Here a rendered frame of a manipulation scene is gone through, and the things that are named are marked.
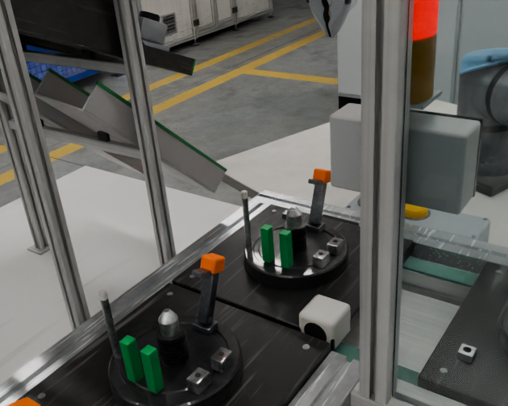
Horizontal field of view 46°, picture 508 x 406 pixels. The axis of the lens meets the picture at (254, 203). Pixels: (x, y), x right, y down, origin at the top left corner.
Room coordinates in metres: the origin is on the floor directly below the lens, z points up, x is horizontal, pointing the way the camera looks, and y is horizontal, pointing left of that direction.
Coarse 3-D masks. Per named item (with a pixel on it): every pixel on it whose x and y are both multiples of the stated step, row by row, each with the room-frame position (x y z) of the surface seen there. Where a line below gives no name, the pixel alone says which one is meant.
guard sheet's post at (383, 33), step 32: (384, 0) 0.44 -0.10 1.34; (384, 32) 0.43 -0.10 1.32; (384, 64) 0.43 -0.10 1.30; (384, 96) 0.43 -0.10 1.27; (384, 128) 0.43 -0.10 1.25; (384, 160) 0.43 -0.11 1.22; (384, 192) 0.43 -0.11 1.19; (384, 224) 0.43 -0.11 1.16; (384, 256) 0.43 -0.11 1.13; (384, 288) 0.43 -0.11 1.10; (384, 320) 0.43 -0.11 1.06; (384, 352) 0.43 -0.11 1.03; (384, 384) 0.43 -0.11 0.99
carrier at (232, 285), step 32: (256, 224) 0.79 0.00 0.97; (288, 224) 0.68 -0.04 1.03; (320, 224) 0.72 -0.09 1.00; (224, 256) 0.71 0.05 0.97; (256, 256) 0.67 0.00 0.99; (288, 256) 0.63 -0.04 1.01; (320, 256) 0.63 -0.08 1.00; (352, 256) 0.68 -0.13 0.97; (192, 288) 0.64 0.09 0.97; (224, 288) 0.63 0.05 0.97; (256, 288) 0.63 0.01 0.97; (288, 288) 0.62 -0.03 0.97; (320, 288) 0.61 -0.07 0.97; (352, 288) 0.61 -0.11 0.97; (288, 320) 0.56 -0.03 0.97; (320, 320) 0.53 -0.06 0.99; (352, 320) 0.56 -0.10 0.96
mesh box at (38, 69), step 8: (32, 48) 4.73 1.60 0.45; (40, 48) 4.79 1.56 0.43; (32, 64) 4.70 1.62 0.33; (40, 64) 4.76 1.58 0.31; (48, 64) 4.82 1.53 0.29; (32, 72) 4.69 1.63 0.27; (40, 72) 4.75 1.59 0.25; (64, 72) 4.93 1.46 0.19; (72, 72) 5.00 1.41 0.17; (80, 72) 5.06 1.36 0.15; (88, 72) 5.12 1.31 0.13; (96, 72) 5.20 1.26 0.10; (72, 80) 4.97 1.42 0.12
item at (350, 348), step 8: (352, 328) 0.60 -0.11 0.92; (352, 336) 0.58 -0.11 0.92; (344, 344) 0.54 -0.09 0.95; (352, 344) 0.57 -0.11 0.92; (336, 352) 0.52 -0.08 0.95; (344, 352) 0.52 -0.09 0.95; (352, 352) 0.52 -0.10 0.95; (352, 392) 0.45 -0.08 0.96; (352, 400) 0.45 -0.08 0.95; (360, 400) 0.44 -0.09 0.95; (368, 400) 0.44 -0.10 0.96; (392, 400) 0.43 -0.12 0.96; (400, 400) 0.43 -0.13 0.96
